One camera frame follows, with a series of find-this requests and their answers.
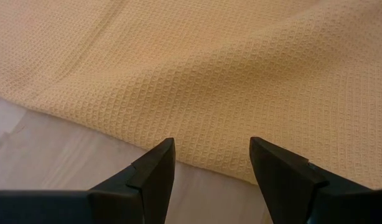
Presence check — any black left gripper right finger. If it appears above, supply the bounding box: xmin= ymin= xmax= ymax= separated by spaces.
xmin=248 ymin=136 xmax=380 ymax=224

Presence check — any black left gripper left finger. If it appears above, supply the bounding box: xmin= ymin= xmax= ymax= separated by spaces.
xmin=87 ymin=137 xmax=177 ymax=224

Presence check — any orange waffle weave towel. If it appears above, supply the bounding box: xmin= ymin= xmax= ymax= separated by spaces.
xmin=0 ymin=0 xmax=382 ymax=190

